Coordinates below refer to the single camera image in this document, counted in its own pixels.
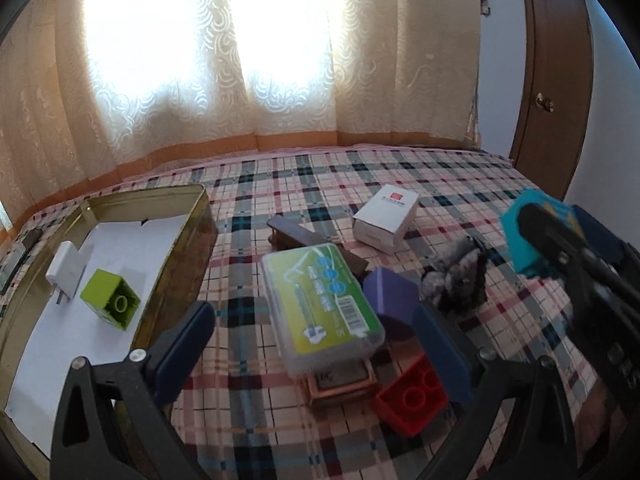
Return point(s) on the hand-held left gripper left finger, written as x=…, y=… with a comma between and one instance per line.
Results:
x=186, y=341

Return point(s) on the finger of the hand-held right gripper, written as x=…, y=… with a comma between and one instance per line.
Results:
x=602, y=235
x=550, y=235

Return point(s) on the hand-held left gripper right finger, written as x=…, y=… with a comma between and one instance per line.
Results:
x=444, y=352

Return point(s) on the teal toy block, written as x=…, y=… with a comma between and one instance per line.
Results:
x=514, y=242

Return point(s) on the red toy block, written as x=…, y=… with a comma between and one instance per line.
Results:
x=405, y=401

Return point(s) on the purple toy block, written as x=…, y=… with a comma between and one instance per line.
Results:
x=387, y=295

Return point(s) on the gold metal tin box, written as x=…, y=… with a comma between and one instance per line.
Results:
x=185, y=260

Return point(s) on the grey fuzzy object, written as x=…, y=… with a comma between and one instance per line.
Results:
x=455, y=270

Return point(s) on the rose gold framed box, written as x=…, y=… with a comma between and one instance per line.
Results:
x=340, y=389

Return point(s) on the clear plastic case green label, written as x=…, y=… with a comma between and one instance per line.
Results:
x=320, y=310

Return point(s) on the green toy block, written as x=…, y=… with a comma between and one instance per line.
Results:
x=102, y=287

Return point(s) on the white paper liner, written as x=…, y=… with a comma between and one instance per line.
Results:
x=60, y=345

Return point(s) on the brass door knob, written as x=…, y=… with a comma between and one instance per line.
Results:
x=545, y=102

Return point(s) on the white charger plug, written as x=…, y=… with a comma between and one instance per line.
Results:
x=67, y=267

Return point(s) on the white cardboard box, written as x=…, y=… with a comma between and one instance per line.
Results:
x=385, y=215

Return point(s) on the dark brown wooden piece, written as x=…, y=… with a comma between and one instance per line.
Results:
x=295, y=232

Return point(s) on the brown wooden door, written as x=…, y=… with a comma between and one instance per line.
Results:
x=555, y=50

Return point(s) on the black phone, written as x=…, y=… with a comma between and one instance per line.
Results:
x=29, y=240

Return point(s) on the grey remote control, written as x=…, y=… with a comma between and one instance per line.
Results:
x=7, y=272

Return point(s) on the plaid bedsheet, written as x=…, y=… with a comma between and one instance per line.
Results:
x=310, y=185

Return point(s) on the cream patterned curtain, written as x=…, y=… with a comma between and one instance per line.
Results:
x=280, y=115

